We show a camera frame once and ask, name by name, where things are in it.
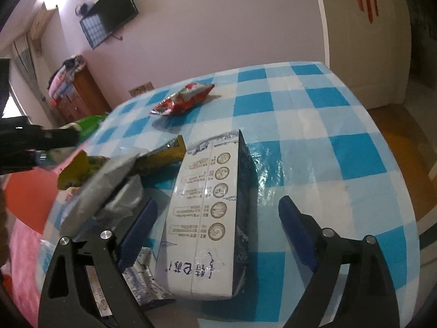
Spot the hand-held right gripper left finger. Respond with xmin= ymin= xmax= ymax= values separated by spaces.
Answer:
xmin=37 ymin=198 xmax=158 ymax=328

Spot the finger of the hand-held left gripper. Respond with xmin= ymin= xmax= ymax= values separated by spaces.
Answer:
xmin=37 ymin=128 xmax=81 ymax=151
xmin=36 ymin=150 xmax=57 ymax=169

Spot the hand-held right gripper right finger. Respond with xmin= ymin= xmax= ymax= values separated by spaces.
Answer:
xmin=278 ymin=195 xmax=400 ymax=328

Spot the plastic wrapper blue print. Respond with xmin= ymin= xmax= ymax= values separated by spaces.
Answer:
xmin=123 ymin=246 xmax=175 ymax=308

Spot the white printed carton box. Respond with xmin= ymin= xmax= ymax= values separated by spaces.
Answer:
xmin=155 ymin=129 xmax=258 ymax=301

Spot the yellow box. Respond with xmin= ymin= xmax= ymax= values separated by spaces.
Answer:
xmin=137 ymin=135 xmax=187 ymax=176

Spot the yellow snack bag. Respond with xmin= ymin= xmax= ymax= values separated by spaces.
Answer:
xmin=57 ymin=151 xmax=110 ymax=190

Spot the bright window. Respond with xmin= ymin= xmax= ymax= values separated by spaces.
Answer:
xmin=3 ymin=89 xmax=28 ymax=118

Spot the crumpled grey plastic bag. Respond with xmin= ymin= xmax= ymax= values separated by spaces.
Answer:
xmin=97 ymin=174 xmax=144 ymax=226

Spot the brown wooden dresser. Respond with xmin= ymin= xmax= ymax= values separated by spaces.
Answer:
xmin=55 ymin=65 xmax=111 ymax=125

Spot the silver foil bag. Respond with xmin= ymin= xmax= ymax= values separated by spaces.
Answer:
xmin=60 ymin=147 xmax=144 ymax=243

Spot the pile of folded clothes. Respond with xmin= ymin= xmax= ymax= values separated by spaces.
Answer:
xmin=46 ymin=55 xmax=87 ymax=106

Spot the blue checkered tablecloth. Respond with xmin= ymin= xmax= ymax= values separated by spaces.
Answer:
xmin=44 ymin=61 xmax=420 ymax=328

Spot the grey curtain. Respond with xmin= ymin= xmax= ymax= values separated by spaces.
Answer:
xmin=10 ymin=31 xmax=45 ymax=110

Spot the pink printed blanket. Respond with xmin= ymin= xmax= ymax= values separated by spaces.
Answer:
xmin=0 ymin=143 xmax=89 ymax=328

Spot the red snack bag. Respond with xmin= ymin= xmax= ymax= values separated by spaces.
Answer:
xmin=149 ymin=81 xmax=216 ymax=117

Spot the white door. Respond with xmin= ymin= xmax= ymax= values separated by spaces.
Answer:
xmin=309 ymin=0 xmax=412 ymax=110

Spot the wall socket panel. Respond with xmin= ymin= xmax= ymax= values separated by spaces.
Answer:
xmin=129 ymin=82 xmax=153 ymax=98

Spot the wall air conditioner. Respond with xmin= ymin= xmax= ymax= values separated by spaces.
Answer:
xmin=29 ymin=5 xmax=57 ymax=40

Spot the black wall television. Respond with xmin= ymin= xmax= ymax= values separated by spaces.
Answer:
xmin=79 ymin=0 xmax=139 ymax=50

